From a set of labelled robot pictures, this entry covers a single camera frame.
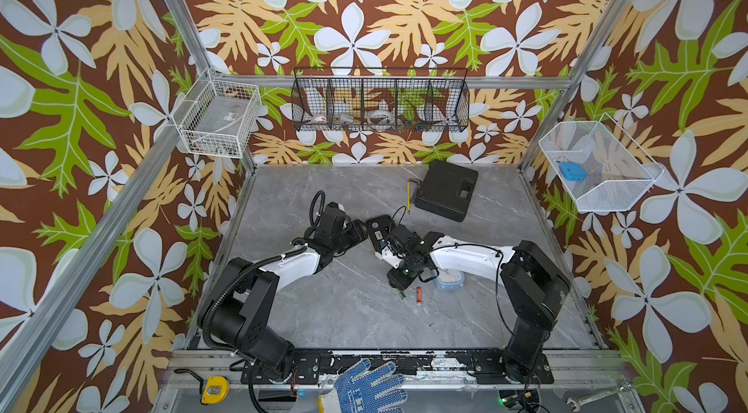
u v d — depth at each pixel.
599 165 0.82
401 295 0.86
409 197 1.11
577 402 0.69
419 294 0.86
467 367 0.75
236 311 0.44
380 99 0.98
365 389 0.72
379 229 0.98
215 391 0.69
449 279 0.86
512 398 0.74
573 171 0.84
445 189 1.06
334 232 0.72
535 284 0.47
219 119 0.86
